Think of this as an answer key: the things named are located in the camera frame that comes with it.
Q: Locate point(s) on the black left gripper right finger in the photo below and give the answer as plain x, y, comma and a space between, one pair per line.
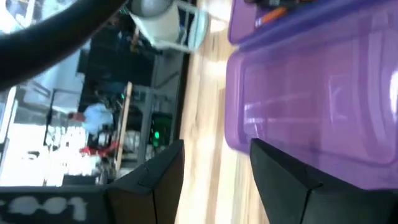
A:
286, 199

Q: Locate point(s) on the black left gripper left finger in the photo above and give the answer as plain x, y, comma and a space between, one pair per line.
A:
149, 196

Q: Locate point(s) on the purple plastic pencil box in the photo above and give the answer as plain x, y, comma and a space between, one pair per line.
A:
311, 109

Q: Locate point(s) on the orange pencil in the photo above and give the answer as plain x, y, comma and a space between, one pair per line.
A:
273, 15

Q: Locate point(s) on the person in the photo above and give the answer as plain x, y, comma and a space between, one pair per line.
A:
98, 116

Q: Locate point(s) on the white spotlight lamp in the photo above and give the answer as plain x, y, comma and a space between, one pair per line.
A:
161, 25

